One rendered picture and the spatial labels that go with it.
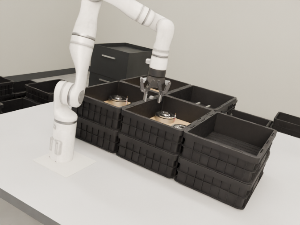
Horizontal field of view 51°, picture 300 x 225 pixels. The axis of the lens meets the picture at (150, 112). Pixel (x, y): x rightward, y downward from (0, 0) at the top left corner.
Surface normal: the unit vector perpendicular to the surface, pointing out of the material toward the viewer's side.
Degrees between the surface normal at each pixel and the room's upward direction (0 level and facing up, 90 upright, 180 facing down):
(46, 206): 0
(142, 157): 90
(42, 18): 90
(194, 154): 90
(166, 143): 90
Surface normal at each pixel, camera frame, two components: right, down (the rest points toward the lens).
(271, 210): 0.16, -0.93
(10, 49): 0.86, 0.29
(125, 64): -0.49, 0.21
